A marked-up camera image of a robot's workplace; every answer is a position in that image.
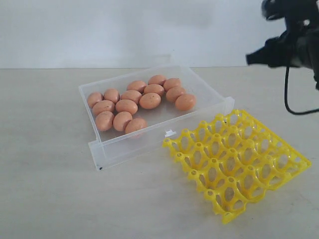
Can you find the brown egg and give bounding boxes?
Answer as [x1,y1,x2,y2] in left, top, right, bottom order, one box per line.
[127,81,147,93]
[104,88,120,104]
[121,90,142,105]
[163,78,181,92]
[95,111,114,131]
[92,100,115,116]
[175,94,196,111]
[139,93,161,110]
[115,99,138,115]
[148,75,167,86]
[113,111,133,132]
[125,118,148,134]
[87,92,104,109]
[144,84,165,97]

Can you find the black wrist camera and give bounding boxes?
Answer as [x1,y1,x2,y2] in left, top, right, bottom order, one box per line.
[261,0,300,21]

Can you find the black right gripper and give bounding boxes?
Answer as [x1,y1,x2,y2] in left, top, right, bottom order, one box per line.
[246,23,319,83]

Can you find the clear plastic bin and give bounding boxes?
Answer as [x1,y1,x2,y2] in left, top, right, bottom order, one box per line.
[79,64,235,170]

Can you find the yellow plastic egg tray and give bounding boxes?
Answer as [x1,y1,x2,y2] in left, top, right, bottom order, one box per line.
[162,110,311,224]

